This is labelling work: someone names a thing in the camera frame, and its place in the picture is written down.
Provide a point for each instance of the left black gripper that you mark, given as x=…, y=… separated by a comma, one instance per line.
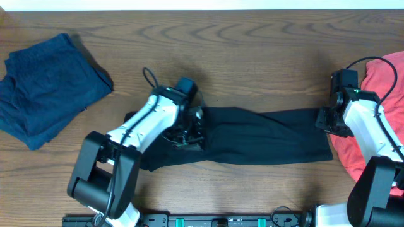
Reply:
x=192, y=133

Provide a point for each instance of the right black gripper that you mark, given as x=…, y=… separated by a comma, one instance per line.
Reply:
x=320, y=122

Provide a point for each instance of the black t-shirt with logo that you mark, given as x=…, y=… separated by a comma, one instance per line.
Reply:
x=241, y=137

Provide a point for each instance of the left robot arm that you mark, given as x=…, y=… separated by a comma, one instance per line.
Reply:
x=106, y=171

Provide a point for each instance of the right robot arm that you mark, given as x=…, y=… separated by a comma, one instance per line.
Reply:
x=355, y=112

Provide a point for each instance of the folded navy blue garment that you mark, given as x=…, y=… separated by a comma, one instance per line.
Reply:
x=45, y=87

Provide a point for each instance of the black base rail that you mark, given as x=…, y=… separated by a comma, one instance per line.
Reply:
x=281, y=216

